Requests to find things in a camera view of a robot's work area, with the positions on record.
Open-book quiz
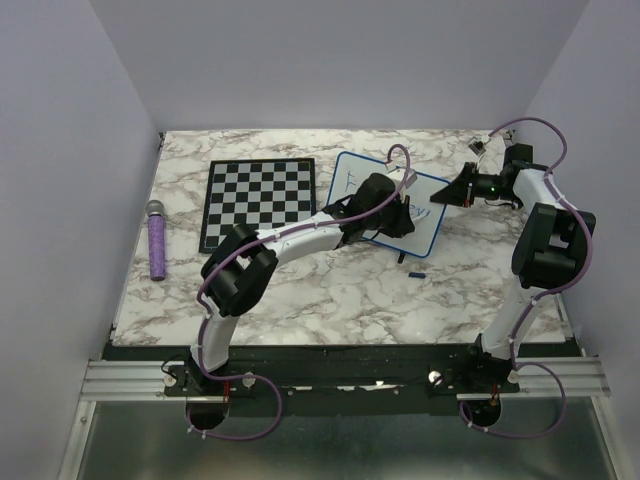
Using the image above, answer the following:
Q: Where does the blue framed whiteboard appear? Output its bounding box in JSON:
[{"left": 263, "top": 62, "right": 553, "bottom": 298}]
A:
[{"left": 326, "top": 151, "right": 449, "bottom": 258}]

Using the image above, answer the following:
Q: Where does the purple toy microphone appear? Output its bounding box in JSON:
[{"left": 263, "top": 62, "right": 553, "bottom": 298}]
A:
[{"left": 145, "top": 200, "right": 166, "bottom": 281}]

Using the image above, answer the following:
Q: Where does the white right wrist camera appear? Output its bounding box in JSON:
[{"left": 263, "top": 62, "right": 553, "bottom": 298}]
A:
[{"left": 467, "top": 134, "right": 492, "bottom": 166}]

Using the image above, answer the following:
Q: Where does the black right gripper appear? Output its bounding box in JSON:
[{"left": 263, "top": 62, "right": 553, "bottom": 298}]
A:
[{"left": 430, "top": 163, "right": 520, "bottom": 207}]

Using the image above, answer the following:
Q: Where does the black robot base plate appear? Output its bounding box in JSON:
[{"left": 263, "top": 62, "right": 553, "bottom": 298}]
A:
[{"left": 162, "top": 344, "right": 519, "bottom": 418}]

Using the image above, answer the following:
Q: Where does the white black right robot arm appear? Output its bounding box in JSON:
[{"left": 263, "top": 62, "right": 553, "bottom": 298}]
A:
[{"left": 430, "top": 143, "right": 596, "bottom": 392}]

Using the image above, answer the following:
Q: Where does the white blue whiteboard marker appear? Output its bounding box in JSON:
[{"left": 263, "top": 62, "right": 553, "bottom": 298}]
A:
[{"left": 413, "top": 211, "right": 431, "bottom": 222}]

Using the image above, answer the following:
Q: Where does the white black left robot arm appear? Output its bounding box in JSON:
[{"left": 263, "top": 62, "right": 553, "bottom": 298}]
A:
[{"left": 187, "top": 168, "right": 416, "bottom": 395}]

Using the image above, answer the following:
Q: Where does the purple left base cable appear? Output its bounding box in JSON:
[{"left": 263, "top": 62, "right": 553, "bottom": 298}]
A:
[{"left": 186, "top": 373, "right": 285, "bottom": 442}]

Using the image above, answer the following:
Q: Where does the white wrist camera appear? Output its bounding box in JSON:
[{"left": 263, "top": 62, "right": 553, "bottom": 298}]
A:
[
  {"left": 467, "top": 134, "right": 492, "bottom": 166},
  {"left": 387, "top": 168, "right": 418, "bottom": 189}
]

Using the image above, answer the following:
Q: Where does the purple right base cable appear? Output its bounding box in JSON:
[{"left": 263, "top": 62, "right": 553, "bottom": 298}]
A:
[{"left": 459, "top": 362, "right": 566, "bottom": 440}]

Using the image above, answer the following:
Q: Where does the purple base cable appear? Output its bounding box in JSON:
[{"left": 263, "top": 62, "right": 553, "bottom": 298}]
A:
[
  {"left": 186, "top": 373, "right": 285, "bottom": 442},
  {"left": 459, "top": 362, "right": 566, "bottom": 440}
]

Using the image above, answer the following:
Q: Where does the black white chessboard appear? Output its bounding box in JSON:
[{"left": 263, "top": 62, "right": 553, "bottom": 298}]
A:
[{"left": 199, "top": 158, "right": 316, "bottom": 254}]

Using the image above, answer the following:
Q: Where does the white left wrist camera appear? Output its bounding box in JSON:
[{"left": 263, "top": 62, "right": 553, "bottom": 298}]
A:
[{"left": 387, "top": 168, "right": 418, "bottom": 189}]

